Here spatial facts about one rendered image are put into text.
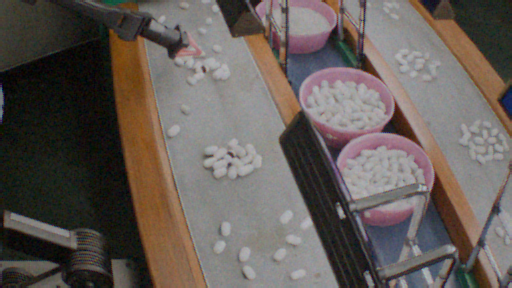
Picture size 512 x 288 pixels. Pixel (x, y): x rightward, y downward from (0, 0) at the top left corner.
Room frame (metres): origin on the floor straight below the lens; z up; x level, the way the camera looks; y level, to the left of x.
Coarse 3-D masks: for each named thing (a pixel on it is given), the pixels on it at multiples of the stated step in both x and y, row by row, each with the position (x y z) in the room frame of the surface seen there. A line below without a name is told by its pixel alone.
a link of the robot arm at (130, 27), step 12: (24, 0) 1.45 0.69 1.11; (36, 0) 1.47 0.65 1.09; (48, 0) 1.45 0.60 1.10; (60, 0) 1.45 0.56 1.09; (72, 0) 1.45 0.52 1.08; (84, 0) 1.45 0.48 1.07; (84, 12) 1.43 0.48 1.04; (96, 12) 1.43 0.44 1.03; (108, 12) 1.43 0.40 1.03; (120, 12) 1.44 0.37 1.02; (108, 24) 1.42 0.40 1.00; (120, 24) 1.43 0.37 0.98; (132, 24) 1.42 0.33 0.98; (132, 36) 1.42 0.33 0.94
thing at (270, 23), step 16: (272, 0) 1.65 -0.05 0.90; (288, 0) 1.51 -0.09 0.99; (272, 16) 1.64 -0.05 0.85; (288, 16) 1.51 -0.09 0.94; (272, 32) 1.66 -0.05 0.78; (288, 32) 1.51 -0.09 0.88; (272, 48) 1.66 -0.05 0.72; (288, 48) 1.51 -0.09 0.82; (288, 64) 1.51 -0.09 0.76; (288, 80) 1.50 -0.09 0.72
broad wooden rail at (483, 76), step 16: (416, 0) 1.98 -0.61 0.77; (448, 32) 1.77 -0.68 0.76; (448, 48) 1.69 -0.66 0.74; (464, 48) 1.67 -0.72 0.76; (464, 64) 1.58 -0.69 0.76; (480, 64) 1.58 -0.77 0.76; (480, 80) 1.49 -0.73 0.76; (496, 80) 1.50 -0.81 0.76; (496, 96) 1.41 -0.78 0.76; (496, 112) 1.35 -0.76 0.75
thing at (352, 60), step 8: (344, 0) 1.71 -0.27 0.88; (360, 0) 1.57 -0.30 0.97; (344, 8) 1.71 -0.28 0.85; (360, 8) 1.57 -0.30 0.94; (344, 16) 1.71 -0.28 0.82; (360, 16) 1.57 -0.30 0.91; (344, 24) 1.72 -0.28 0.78; (352, 24) 1.63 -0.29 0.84; (360, 24) 1.57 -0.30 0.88; (344, 32) 1.72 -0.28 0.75; (360, 32) 1.57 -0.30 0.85; (336, 40) 1.72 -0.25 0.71; (344, 40) 1.72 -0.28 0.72; (360, 40) 1.57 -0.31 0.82; (344, 48) 1.67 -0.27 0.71; (360, 48) 1.57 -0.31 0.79; (344, 56) 1.66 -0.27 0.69; (352, 56) 1.63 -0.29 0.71; (360, 56) 1.57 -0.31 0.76; (352, 64) 1.60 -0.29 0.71; (360, 64) 1.57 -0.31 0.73
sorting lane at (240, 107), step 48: (192, 0) 1.94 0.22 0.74; (240, 48) 1.62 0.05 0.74; (192, 96) 1.40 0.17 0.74; (240, 96) 1.40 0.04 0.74; (192, 144) 1.22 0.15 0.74; (240, 144) 1.22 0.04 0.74; (192, 192) 1.06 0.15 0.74; (240, 192) 1.06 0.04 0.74; (288, 192) 1.06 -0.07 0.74; (240, 240) 0.91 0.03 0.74
